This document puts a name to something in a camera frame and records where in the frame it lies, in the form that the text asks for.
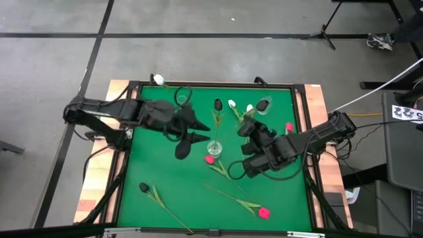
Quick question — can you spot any clear glass bottle vase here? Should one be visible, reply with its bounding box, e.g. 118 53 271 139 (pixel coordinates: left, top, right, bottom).
256 95 273 116

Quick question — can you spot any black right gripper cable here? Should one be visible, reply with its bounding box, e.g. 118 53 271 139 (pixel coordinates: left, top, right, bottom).
227 134 315 182

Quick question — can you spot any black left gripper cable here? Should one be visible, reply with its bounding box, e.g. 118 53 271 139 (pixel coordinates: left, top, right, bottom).
174 85 193 108

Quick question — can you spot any person's shoe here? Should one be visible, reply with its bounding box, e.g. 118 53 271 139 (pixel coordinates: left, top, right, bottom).
365 32 396 52

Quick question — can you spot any yellow cable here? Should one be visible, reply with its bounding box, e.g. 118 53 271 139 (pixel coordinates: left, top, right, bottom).
336 112 383 118

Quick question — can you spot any black cable bundle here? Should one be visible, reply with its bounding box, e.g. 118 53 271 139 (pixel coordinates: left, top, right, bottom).
325 120 410 161

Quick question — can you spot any white artificial tulip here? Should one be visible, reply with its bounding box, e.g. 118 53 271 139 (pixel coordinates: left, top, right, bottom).
243 104 255 122
153 73 182 100
227 99 247 122

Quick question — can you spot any silver metal bracket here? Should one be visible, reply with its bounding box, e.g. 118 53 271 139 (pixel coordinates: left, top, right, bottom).
103 227 142 237
286 231 327 238

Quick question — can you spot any person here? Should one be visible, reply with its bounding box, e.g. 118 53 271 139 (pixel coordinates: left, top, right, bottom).
391 11 423 44

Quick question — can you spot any white cable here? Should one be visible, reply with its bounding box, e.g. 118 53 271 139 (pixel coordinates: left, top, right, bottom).
328 56 423 113

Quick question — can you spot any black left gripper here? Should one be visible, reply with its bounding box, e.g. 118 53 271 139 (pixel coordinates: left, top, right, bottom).
140 100 212 161

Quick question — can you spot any clear round glass vase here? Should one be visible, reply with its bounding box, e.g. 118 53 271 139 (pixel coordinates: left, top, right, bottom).
206 140 223 159

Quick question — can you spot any grey computer case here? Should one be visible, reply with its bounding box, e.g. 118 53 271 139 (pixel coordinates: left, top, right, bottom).
350 180 414 237

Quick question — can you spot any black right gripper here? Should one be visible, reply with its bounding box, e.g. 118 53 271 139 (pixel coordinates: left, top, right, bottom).
237 118 307 179

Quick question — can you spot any black artificial tulip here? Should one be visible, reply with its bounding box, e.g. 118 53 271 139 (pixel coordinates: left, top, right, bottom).
138 182 195 235
211 98 226 148
237 99 270 125

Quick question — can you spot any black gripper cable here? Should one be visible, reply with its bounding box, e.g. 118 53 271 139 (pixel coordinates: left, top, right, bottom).
174 85 193 108
227 134 315 182

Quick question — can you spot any white floor object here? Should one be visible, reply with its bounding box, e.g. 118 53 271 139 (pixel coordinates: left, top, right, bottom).
345 186 361 205

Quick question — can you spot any black tripod stand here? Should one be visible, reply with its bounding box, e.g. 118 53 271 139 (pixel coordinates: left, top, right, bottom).
300 0 344 51

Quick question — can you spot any white number tag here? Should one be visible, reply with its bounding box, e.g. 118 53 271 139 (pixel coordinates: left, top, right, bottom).
391 104 423 124

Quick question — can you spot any grey chair foot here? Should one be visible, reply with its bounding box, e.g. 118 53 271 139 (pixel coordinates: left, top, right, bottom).
0 140 26 155

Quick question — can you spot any green table mat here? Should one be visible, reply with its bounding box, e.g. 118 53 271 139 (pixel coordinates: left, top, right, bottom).
117 85 313 232

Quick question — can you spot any black table clamp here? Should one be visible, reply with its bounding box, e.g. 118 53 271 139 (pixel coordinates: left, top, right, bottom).
84 130 102 142

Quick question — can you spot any grey cabinet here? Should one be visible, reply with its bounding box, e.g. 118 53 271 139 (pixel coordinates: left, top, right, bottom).
381 92 423 192

